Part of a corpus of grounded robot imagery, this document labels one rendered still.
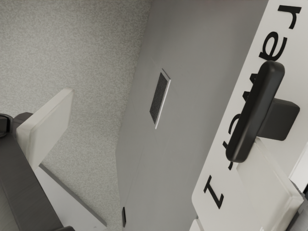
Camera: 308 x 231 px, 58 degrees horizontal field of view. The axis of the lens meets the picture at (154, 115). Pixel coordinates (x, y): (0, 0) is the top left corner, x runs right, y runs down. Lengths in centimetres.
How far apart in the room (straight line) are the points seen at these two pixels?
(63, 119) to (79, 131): 101
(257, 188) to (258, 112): 5
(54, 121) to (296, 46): 18
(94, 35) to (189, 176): 76
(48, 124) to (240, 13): 30
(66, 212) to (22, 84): 62
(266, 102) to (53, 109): 13
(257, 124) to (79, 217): 129
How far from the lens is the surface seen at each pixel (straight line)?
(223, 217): 28
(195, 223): 36
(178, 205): 46
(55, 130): 18
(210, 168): 30
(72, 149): 125
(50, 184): 132
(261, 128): 20
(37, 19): 109
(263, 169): 19
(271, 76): 19
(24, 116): 17
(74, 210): 141
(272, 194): 17
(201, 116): 42
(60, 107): 18
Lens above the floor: 106
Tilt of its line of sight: 63 degrees down
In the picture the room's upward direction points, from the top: 157 degrees clockwise
